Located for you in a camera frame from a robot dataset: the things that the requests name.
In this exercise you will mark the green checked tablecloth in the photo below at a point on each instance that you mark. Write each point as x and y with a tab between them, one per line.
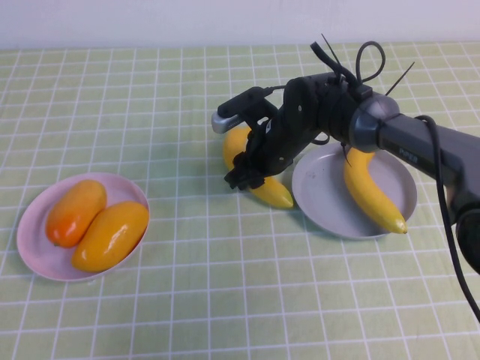
337	300

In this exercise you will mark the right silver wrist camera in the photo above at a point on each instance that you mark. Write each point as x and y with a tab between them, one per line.
240	105

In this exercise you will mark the short curved yellow banana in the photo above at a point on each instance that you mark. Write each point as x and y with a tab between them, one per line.
275	193

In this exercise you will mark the pink round plate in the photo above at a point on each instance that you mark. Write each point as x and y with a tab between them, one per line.
37	255

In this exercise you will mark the long yellow banana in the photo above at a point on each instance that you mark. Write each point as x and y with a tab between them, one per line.
371	195

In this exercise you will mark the orange-red blushed mango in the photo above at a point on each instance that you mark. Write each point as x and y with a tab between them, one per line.
75	213

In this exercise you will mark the plain yellow mango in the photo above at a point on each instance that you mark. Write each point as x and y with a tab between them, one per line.
108	240

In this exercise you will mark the right grey Piper arm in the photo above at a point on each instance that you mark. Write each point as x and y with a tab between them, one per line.
412	146

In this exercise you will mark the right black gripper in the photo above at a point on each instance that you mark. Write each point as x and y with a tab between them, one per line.
270	150

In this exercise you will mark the grey-blue round plate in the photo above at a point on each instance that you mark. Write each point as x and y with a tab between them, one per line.
322	202

